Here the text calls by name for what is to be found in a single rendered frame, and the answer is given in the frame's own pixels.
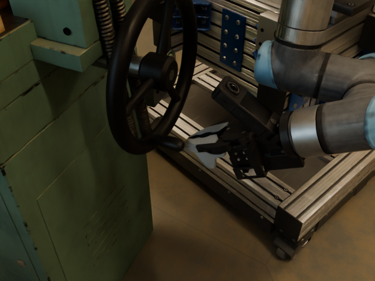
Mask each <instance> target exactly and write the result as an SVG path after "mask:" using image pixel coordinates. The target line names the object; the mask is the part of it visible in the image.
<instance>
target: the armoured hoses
mask: <svg viewBox="0 0 375 281"><path fill-rule="evenodd" d="M92 1H93V5H94V9H95V11H94V12H95V13H96V14H95V16H96V17H97V19H96V20H97V24H98V28H99V32H100V36H101V37H100V39H101V40H102V41H101V43H102V46H103V50H104V53H105V57H106V58H105V59H106V61H107V64H108V65H107V67H108V66H109V61H110V56H111V53H112V49H113V45H114V42H115V40H116V38H115V36H116V34H115V33H114V32H115V30H114V27H113V23H112V19H111V15H110V10H109V7H108V2H107V1H108V0H92ZM109 2H110V3H111V4H110V6H111V10H112V14H113V18H114V19H113V21H115V22H114V24H115V28H116V32H117V33H118V31H119V28H120V26H121V24H122V22H123V20H124V18H125V16H126V14H127V12H126V8H125V6H126V5H125V4H124V0H110V1H109ZM127 79H128V85H129V87H130V91H131V96H132V95H133V94H134V92H135V91H136V90H137V89H138V87H139V86H140V85H141V82H140V80H139V78H138V77H134V76H130V75H128V78H127ZM128 99H129V93H128V90H127V87H126V101H127V100H128ZM135 112H136V117H137V121H138V126H139V129H140V133H141V136H142V137H141V138H143V137H145V136H147V135H148V134H150V133H151V132H152V131H153V130H154V129H155V127H156V126H157V125H158V123H159V122H160V120H161V119H162V117H161V116H159V117H157V118H155V119H154V120H153V122H152V123H151V124H150V119H149V114H148V110H147V105H146V100H145V97H144V98H143V99H142V100H141V101H140V102H139V103H138V105H137V106H136V107H135ZM127 121H128V125H129V128H130V130H131V132H132V134H133V135H134V136H135V137H136V138H138V134H137V129H136V125H135V121H134V116H133V111H132V113H131V114H130V115H129V116H128V118H127Z"/></svg>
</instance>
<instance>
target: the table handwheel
mask: <svg viewBox="0 0 375 281"><path fill-rule="evenodd" d="M162 1H164V0H135V1H134V2H133V4H132V5H131V7H130V9H129V10H128V12H127V14H126V16H125V18H124V20H123V22H122V24H121V26H120V28H119V31H118V33H117V37H116V40H115V42H114V45H113V49H112V53H111V56H110V61H109V66H108V67H107V65H108V64H107V61H106V59H105V58H106V57H105V54H104V55H103V56H102V57H101V58H99V59H98V60H97V61H96V62H95V63H93V64H92V65H91V66H95V67H99V68H102V69H106V70H108V73H107V83H106V95H105V98H106V110H107V118H108V123H109V127H110V131H111V133H112V135H113V138H114V139H115V141H116V142H117V144H118V145H119V146H120V147H121V148H122V149H123V150H124V151H126V152H127V153H130V154H134V155H140V154H146V153H148V152H150V151H152V150H154V149H155V148H156V147H158V145H157V144H155V143H152V142H151V138H152V135H153V134H154V133H155V134H163V135H169V133H170V132H171V130H172V129H173V127H174V125H175V123H176V122H177V120H178V118H179V116H180V114H181V111H182V109H183V107H184V104H185V102H186V98H187V96H188V93H189V89H190V85H191V82H192V79H193V74H194V69H195V62H196V54H197V47H198V25H197V19H196V12H195V8H194V5H193V2H192V0H165V1H164V9H163V14H162V22H161V28H160V34H159V38H158V44H157V50H156V52H149V53H147V54H146V55H145V56H144V57H142V56H137V55H133V51H134V48H135V45H136V42H137V40H138V37H139V35H140V32H141V30H142V28H143V26H144V24H145V22H146V20H147V19H148V17H149V15H150V14H151V12H152V11H153V10H154V9H155V7H156V6H157V5H158V4H160V3H161V2H162ZM175 4H176V6H177V8H178V10H179V12H180V16H181V22H182V32H183V47H182V59H181V66H180V71H179V76H178V79H177V83H176V87H175V88H174V83H175V81H176V78H177V72H178V65H177V62H176V60H175V58H174V57H173V56H169V55H167V47H168V42H169V35H170V27H171V21H172V15H173V11H174V5H175ZM128 75H130V76H134V77H138V78H139V80H140V82H141V85H140V86H139V87H138V89H137V90H136V91H135V92H134V94H133V95H132V96H131V97H130V98H129V99H128V100H127V101H126V87H127V78H128ZM151 89H155V90H159V91H163V92H167V93H168V94H169V96H170V97H171V101H170V103H169V105H168V107H167V109H166V111H165V113H164V115H163V117H162V119H161V120H160V122H159V123H158V125H157V126H156V127H155V129H154V130H153V131H152V132H151V133H150V134H148V135H147V136H145V137H143V138H136V137H135V136H134V135H133V134H132V132H131V130H130V128H129V125H128V121H127V118H128V116H129V115H130V114H131V113H132V111H133V110H134V108H135V107H136V106H137V105H138V103H139V102H140V101H141V100H142V99H143V98H144V96H145V95H146V94H147V93H148V92H149V91H150V90H151Z"/></svg>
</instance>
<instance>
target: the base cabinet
mask: <svg viewBox="0 0 375 281"><path fill-rule="evenodd" d="M107 73H108V72H106V73H105V74H104V75H103V76H102V77H101V78H100V79H99V80H97V81H96V82H95V83H94V84H93V85H92V86H91V87H90V88H89V89H87V90H86V91H85V92H84V93H83V94H81V96H79V97H78V98H77V99H76V100H75V101H74V102H73V103H71V104H70V105H69V106H68V107H67V108H66V109H65V110H64V111H63V112H61V113H60V114H59V115H58V116H57V117H56V118H55V119H54V120H53V121H51V122H50V123H49V124H48V125H47V126H46V127H45V128H44V129H43V130H41V131H40V132H39V133H38V134H37V135H35V136H34V137H33V138H32V139H31V140H30V141H29V142H28V143H27V144H25V145H24V146H23V147H22V148H21V149H20V150H19V151H18V152H17V153H15V154H14V155H13V156H12V157H11V158H10V159H9V160H8V161H7V162H5V163H4V164H3V165H1V166H0V281H122V279H123V277H124V276H125V274H126V272H127V271H128V270H129V268H130V266H131V265H132V263H133V262H134V260H135V258H136V257H137V255H138V253H139V252H140V251H141V249H142V247H143V246H144V244H145V242H146V241H147V239H148V238H149V236H150V235H151V233H152V231H153V221H152V209H151V197H150V185H149V178H148V166H147V154H140V155H134V154H130V153H127V152H126V151H124V150H123V149H122V148H121V147H120V146H119V145H118V144H117V142H116V141H115V139H114V138H113V135H112V133H111V131H110V127H109V123H108V118H107V110H106V98H105V95H106V83H107Z"/></svg>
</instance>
